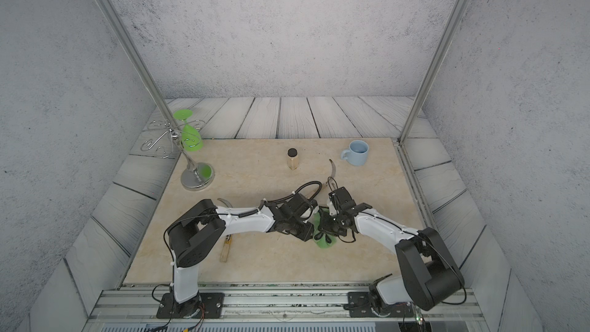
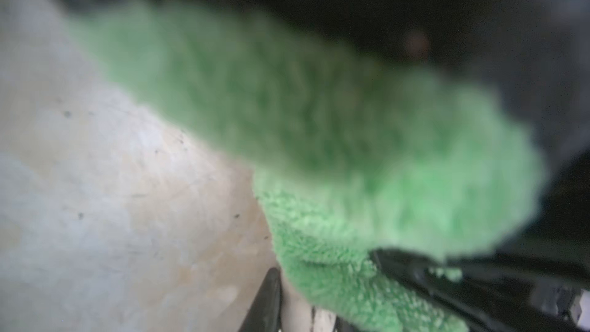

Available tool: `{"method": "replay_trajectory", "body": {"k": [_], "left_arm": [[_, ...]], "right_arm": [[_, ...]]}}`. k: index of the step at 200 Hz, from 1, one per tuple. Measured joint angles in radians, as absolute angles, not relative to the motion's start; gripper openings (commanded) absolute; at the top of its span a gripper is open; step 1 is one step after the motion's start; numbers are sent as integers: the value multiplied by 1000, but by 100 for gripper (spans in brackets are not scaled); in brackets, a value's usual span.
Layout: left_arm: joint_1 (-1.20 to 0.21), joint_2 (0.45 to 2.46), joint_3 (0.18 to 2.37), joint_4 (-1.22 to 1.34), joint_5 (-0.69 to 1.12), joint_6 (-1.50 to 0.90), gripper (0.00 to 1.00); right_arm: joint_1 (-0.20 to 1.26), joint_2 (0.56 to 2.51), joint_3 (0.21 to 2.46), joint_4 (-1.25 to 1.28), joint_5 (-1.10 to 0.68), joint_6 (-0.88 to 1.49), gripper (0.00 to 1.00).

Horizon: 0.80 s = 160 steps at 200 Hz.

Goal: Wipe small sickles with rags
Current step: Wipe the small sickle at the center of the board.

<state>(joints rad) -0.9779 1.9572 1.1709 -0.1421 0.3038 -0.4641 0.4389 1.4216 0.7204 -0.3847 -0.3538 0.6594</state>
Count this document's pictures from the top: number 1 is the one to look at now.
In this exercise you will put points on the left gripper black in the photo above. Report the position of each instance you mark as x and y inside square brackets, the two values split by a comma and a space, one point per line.
[309, 232]

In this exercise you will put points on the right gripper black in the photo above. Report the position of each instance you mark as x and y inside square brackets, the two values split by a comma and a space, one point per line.
[323, 224]

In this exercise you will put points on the green microfiber rag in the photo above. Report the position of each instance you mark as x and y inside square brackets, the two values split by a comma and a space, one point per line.
[321, 239]

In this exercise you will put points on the sickle wooden handle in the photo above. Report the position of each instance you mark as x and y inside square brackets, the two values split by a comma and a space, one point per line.
[228, 239]
[330, 181]

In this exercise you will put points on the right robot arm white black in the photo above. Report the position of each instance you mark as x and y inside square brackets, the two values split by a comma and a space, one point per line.
[428, 273]

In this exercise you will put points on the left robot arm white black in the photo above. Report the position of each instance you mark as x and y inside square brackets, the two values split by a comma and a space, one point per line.
[191, 237]

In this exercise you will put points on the light blue ceramic mug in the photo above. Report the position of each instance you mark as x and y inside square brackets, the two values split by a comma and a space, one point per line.
[356, 154]

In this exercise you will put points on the small jar black lid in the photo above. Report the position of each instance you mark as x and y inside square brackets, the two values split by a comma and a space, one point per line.
[292, 158]

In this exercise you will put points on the silver metal glass rack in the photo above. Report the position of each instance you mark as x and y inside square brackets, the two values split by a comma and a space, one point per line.
[197, 175]

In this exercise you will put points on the green plastic wine glass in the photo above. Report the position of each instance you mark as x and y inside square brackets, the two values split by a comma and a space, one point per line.
[191, 138]

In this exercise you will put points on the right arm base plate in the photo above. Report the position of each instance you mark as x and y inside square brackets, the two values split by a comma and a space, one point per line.
[359, 304]

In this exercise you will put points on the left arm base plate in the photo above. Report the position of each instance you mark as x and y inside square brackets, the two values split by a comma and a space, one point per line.
[203, 305]

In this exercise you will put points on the aluminium rail frame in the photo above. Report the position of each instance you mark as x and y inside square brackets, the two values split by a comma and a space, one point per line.
[308, 303]

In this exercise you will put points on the right aluminium corner post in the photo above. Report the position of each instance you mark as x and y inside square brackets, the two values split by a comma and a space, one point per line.
[445, 41]

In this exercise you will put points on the aluminium corner post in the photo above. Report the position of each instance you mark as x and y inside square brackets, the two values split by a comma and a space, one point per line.
[122, 34]
[445, 41]

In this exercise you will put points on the left aluminium corner post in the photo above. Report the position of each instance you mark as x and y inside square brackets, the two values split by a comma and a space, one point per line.
[122, 34]

